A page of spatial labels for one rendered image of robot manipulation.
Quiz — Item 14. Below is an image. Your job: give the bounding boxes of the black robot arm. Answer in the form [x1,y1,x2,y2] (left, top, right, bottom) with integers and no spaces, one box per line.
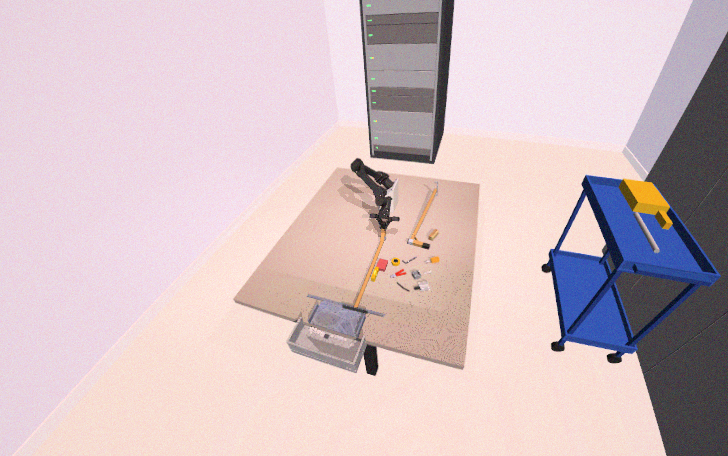
[350,158,395,219]

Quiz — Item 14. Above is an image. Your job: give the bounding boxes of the orange long pole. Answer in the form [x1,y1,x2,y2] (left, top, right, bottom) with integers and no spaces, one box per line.
[342,221,386,314]

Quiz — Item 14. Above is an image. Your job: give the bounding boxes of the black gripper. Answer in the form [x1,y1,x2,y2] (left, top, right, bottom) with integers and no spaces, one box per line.
[369,206,400,231]

